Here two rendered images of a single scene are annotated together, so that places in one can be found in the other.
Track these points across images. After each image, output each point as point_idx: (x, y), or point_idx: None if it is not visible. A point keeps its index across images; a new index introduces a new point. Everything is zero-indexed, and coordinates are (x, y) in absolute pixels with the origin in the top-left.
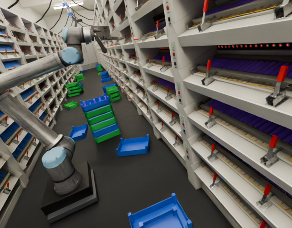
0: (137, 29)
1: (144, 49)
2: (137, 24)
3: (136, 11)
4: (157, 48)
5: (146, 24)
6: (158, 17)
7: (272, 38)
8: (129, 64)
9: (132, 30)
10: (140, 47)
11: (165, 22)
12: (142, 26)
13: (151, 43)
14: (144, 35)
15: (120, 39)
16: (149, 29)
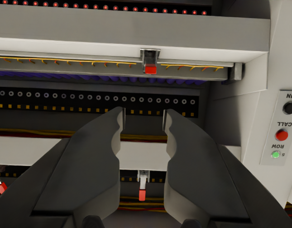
0: (242, 111)
1: (255, 12)
2: (236, 129)
3: (134, 168)
4: (226, 13)
5: (220, 110)
6: (157, 109)
7: None
8: None
9: (270, 121)
10: (248, 21)
11: (122, 88)
12: (229, 113)
13: (13, 25)
14: (203, 77)
15: (92, 120)
16: (219, 91)
